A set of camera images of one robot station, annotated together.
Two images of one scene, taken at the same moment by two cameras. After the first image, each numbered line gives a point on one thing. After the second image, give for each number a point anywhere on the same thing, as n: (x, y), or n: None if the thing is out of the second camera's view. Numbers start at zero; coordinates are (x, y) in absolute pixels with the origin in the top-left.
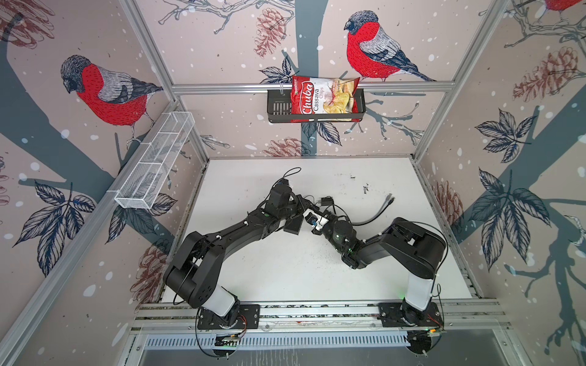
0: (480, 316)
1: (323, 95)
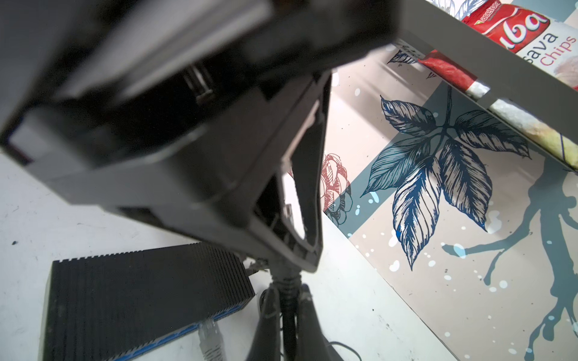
0: None
1: (545, 33)
